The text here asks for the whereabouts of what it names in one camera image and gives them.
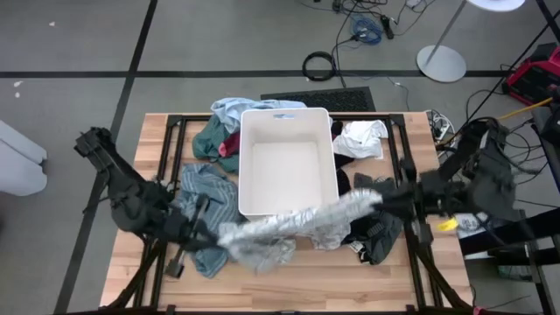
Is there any coiled black cable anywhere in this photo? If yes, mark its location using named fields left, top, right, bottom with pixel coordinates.
left=301, top=51, right=338, bottom=82

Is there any black floor vent grate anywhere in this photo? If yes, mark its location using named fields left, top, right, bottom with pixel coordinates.
left=260, top=86, right=376, bottom=113

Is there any white floor lamp base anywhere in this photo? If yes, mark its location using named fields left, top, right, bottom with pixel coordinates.
left=416, top=0, right=526, bottom=83

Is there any red and black case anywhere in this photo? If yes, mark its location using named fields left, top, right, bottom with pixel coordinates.
left=501, top=42, right=560, bottom=106

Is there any white furniture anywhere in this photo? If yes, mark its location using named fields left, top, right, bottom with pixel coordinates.
left=0, top=120, right=48, bottom=197

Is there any dark teal dotted shirt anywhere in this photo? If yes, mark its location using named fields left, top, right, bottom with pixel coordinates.
left=192, top=114, right=241, bottom=174

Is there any coiled blue cable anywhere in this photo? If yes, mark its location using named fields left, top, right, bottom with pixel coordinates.
left=352, top=16, right=384, bottom=46

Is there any teal striped shirt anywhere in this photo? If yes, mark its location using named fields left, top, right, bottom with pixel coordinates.
left=168, top=162, right=246, bottom=280

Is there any black garment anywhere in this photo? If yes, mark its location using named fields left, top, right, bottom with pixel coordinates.
left=334, top=152, right=382, bottom=246

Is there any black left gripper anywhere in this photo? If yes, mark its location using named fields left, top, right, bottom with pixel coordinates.
left=164, top=194, right=220, bottom=279

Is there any white plastic bin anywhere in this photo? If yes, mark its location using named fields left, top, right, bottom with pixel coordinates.
left=238, top=108, right=340, bottom=222

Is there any white printed box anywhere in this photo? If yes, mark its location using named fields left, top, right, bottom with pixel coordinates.
left=454, top=212, right=495, bottom=240

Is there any yellow cable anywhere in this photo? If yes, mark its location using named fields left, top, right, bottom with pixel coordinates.
left=498, top=96, right=555, bottom=122

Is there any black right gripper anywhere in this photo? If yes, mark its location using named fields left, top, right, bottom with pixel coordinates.
left=378, top=157, right=434, bottom=220

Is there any white power strip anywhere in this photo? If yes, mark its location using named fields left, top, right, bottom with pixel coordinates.
left=426, top=109, right=452, bottom=141

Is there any dark grey equipment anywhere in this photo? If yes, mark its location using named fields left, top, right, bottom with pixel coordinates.
left=530, top=85, right=560, bottom=193

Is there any red garment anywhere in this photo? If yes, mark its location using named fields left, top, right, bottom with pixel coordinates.
left=217, top=130, right=242, bottom=158

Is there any black power adapter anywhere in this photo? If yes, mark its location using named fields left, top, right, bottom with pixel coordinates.
left=379, top=14, right=396, bottom=40

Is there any light blue geometric print shirt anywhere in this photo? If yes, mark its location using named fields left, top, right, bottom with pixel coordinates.
left=209, top=96, right=307, bottom=135

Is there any black metal stand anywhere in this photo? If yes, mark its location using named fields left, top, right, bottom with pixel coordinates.
left=458, top=207, right=560, bottom=315

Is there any black metal table frame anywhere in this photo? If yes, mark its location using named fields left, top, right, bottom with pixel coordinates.
left=102, top=113, right=473, bottom=315

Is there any dark grey garment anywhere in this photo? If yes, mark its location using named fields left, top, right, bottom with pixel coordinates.
left=349, top=172, right=403, bottom=266

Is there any thin black pole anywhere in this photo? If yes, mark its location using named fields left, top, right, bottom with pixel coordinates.
left=463, top=19, right=560, bottom=123

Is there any grey white leaf print garment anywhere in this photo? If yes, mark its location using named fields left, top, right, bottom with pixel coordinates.
left=217, top=187, right=384, bottom=276

